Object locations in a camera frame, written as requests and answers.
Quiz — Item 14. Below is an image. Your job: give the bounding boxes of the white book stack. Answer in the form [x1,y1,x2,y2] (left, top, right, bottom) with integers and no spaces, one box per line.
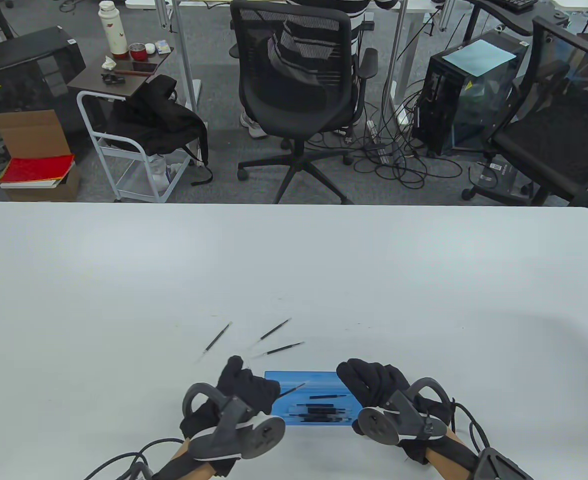
[0,177,62,191]

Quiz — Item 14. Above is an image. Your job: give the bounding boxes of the white cart with dark top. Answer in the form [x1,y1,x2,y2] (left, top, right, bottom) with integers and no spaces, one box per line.
[67,46,195,204]

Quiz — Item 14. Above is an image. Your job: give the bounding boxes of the clear plastic bottle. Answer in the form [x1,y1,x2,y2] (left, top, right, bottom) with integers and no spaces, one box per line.
[149,154,171,193]

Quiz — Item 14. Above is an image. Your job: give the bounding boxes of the white desk with metal legs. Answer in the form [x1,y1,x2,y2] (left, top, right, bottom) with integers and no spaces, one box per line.
[124,0,447,126]

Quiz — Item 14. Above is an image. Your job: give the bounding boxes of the red folder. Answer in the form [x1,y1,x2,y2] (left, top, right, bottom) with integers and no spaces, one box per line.
[0,154,76,184]

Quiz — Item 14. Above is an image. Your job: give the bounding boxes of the light blue paper sheet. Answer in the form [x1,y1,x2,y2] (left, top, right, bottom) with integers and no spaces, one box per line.
[442,40,517,77]

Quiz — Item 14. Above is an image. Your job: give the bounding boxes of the person's right hand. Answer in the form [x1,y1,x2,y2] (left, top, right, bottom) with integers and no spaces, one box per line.
[336,358,476,466]

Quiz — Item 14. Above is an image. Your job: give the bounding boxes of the person's left forearm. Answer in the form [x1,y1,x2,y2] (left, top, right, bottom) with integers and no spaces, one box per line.
[154,440,240,480]

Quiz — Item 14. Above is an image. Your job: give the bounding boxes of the pen refills group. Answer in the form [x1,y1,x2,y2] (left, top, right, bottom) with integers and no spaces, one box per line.
[196,317,306,363]

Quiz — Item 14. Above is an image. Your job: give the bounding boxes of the tangled black floor cables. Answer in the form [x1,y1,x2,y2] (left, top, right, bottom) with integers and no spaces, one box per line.
[306,75,465,190]

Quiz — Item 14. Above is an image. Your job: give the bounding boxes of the black mesh armchair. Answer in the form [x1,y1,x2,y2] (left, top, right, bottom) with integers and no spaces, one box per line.
[461,15,588,208]

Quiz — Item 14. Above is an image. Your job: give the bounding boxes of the open cardboard box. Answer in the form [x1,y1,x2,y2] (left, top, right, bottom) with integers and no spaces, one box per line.
[0,109,72,160]

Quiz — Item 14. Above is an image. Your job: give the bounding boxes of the black glass-sided computer tower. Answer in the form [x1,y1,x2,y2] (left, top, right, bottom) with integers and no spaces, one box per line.
[411,30,531,157]

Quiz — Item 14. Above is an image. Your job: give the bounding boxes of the pile of black pen refills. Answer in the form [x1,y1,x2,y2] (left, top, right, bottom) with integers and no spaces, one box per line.
[288,394,357,425]

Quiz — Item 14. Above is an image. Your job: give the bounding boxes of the blue plastic stationery box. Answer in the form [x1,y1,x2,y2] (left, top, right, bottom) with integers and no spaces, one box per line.
[264,371,361,426]

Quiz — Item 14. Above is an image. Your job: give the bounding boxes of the black floor device with label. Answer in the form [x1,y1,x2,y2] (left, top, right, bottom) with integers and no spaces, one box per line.
[471,160,525,201]

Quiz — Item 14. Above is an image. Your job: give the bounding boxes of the black backpack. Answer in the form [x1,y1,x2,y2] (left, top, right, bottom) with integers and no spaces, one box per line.
[105,75,215,187]

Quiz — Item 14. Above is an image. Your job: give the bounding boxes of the black mesh office chair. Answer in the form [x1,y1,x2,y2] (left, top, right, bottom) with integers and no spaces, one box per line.
[228,0,379,205]

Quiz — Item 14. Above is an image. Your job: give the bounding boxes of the white thermos bottle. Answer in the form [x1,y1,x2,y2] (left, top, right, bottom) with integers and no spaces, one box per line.
[97,0,129,57]

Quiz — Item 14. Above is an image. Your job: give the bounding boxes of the low cardboard box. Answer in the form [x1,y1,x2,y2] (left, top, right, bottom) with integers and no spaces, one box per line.
[4,165,81,203]

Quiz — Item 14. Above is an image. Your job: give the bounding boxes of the person's right forearm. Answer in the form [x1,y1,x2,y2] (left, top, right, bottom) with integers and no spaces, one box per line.
[424,432,480,480]

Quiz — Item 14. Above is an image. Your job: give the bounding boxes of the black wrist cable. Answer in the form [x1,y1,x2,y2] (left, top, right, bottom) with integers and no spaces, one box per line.
[81,438,185,480]
[449,400,492,453]

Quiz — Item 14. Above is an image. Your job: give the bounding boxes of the person's left hand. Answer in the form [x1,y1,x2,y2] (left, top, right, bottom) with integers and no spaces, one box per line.
[180,355,281,441]

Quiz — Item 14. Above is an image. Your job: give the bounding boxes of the black desk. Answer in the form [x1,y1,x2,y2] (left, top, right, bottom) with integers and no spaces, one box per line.
[466,0,575,36]

